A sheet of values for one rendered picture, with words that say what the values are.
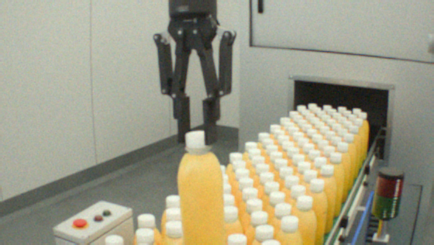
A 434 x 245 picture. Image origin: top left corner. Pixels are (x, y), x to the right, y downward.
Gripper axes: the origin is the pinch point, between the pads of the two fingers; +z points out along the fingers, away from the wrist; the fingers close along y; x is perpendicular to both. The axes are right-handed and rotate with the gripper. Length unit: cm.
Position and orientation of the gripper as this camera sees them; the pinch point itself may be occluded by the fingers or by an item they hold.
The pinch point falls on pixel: (196, 121)
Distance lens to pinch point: 75.1
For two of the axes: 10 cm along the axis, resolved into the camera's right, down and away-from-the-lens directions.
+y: 9.1, 0.5, -4.1
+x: 4.1, -2.0, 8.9
